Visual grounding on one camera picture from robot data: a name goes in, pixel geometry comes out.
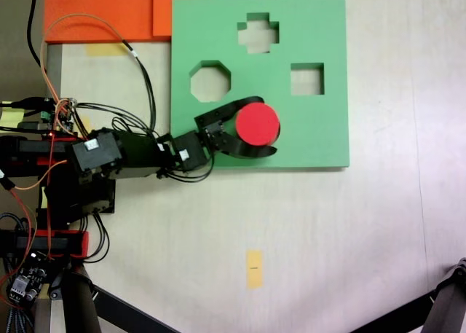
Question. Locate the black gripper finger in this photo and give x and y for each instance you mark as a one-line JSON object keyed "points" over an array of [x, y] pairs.
{"points": [[233, 147], [233, 109]]}

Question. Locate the red cylinder block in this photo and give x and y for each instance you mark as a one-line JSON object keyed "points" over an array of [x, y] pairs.
{"points": [[256, 123]]}

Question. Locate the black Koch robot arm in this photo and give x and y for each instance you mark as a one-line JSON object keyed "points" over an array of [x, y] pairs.
{"points": [[138, 154]]}

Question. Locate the green shape sorter board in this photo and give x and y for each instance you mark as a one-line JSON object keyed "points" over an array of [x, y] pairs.
{"points": [[309, 136]]}

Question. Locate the yellow tape strip with mark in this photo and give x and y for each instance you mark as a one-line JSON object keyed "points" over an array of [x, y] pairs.
{"points": [[255, 274]]}

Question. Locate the red and black table clamp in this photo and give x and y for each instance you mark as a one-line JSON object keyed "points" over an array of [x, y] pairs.
{"points": [[78, 243]]}

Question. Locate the black tripod brace strut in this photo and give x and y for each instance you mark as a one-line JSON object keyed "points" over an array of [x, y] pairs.
{"points": [[127, 311], [393, 320]]}

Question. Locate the yellow sticky note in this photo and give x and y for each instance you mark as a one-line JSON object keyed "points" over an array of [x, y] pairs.
{"points": [[11, 118]]}

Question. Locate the black tripod leg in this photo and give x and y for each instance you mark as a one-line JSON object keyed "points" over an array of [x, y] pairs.
{"points": [[78, 304]]}

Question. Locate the black power circuit board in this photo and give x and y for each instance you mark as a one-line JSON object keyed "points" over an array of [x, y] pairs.
{"points": [[27, 280]]}

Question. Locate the grey metal bar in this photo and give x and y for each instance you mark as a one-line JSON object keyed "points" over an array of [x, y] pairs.
{"points": [[43, 318]]}

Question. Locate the tripod leg with clamp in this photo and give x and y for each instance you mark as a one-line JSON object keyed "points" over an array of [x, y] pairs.
{"points": [[449, 300]]}

